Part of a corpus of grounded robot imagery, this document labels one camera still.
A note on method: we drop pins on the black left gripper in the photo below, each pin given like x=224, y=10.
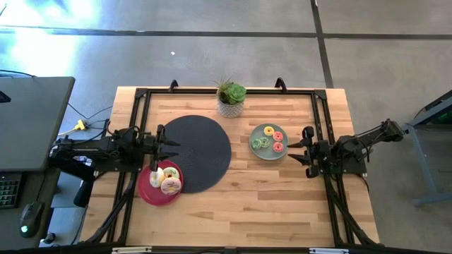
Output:
x=157, y=148

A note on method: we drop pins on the backlit black keyboard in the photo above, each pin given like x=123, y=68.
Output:
x=10, y=188

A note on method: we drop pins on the red plate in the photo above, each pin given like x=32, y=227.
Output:
x=150, y=195

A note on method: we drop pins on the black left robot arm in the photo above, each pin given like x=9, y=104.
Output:
x=102, y=148

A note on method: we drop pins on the black metal table frame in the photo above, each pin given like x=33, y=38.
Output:
x=176, y=91

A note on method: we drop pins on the grey desk top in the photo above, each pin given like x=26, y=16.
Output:
x=31, y=123

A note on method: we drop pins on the grey metal cart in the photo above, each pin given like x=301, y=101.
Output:
x=423, y=141

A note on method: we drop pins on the black frame clamp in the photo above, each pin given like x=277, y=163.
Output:
x=280, y=83
x=173, y=84

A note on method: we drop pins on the white hinge bracket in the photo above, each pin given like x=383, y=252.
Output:
x=329, y=250
x=131, y=250

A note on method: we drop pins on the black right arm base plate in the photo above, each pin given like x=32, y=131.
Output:
x=349, y=169

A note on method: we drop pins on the large pink donut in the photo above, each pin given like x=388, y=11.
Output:
x=171, y=187

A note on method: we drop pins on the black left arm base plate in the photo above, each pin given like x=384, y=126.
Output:
x=113, y=167

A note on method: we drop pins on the potted succulent in white pot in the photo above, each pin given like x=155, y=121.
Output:
x=231, y=100

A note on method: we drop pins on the small yellow donut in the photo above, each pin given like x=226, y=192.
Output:
x=268, y=131

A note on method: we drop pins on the black computer mouse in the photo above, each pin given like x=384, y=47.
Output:
x=31, y=218

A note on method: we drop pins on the large white donut blue drizzle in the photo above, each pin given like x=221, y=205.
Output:
x=155, y=178

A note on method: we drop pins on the small green donut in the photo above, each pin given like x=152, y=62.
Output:
x=255, y=144
x=265, y=142

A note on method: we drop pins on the black angled bar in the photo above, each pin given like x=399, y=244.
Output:
x=83, y=192

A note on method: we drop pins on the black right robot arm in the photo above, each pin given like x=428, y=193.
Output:
x=353, y=146

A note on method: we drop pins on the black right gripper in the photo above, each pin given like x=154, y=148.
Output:
x=318, y=153

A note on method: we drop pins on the yellow plug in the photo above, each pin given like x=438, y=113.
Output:
x=82, y=125

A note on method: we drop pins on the small red donut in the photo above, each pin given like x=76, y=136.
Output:
x=278, y=147
x=278, y=136

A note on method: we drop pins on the grey-green plate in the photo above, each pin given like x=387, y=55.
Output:
x=270, y=154

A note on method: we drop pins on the round black placemat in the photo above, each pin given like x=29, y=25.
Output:
x=201, y=151

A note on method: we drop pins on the large white donut yellow-green drizzle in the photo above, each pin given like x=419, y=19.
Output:
x=172, y=171

